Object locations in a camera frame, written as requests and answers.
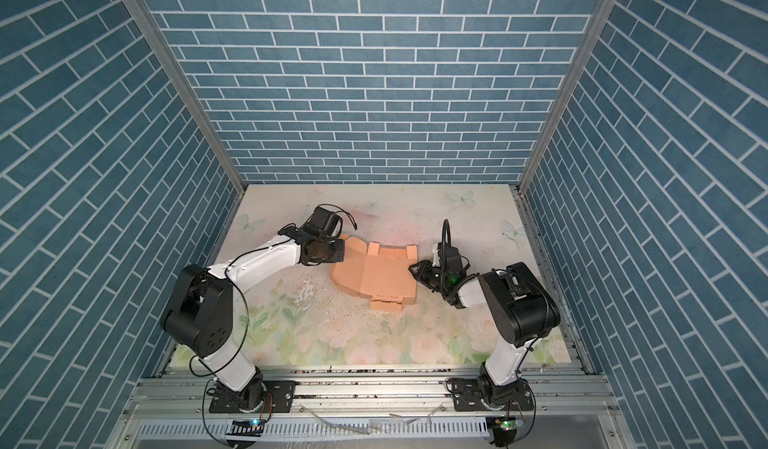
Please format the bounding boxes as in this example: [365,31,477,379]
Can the pink cardboard paper box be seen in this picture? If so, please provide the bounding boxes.
[329,235,418,313]

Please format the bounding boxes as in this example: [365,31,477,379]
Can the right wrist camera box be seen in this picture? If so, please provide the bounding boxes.
[433,243,465,273]

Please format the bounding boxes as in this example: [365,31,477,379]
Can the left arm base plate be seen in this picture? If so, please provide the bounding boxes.
[206,380,297,415]

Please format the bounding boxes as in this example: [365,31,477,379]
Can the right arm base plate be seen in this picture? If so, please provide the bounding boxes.
[444,377,535,412]

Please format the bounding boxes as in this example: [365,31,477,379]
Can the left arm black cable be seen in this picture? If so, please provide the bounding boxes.
[188,250,301,379]

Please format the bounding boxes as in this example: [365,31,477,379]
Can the aluminium front rail frame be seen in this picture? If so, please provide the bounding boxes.
[107,368,632,448]

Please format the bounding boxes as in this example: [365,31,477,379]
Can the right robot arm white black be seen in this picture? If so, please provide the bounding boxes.
[409,260,560,412]

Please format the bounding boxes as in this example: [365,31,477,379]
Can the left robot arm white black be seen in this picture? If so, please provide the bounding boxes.
[160,235,345,392]

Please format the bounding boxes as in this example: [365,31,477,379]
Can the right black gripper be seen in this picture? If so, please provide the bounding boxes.
[408,260,450,293]

